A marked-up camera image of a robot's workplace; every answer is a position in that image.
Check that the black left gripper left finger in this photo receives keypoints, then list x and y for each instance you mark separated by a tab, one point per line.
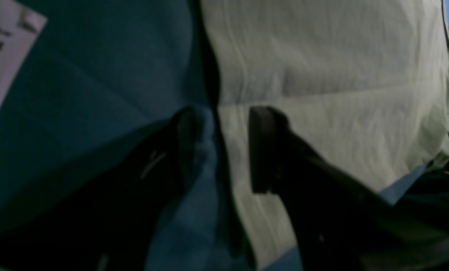
99	213

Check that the green T-shirt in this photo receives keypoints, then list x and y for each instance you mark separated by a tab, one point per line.
364	82

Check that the blue table cloth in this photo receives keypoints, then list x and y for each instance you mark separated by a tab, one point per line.
103	69

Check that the white printed card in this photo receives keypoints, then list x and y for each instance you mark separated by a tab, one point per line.
20	26

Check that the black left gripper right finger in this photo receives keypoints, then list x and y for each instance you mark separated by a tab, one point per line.
340	224

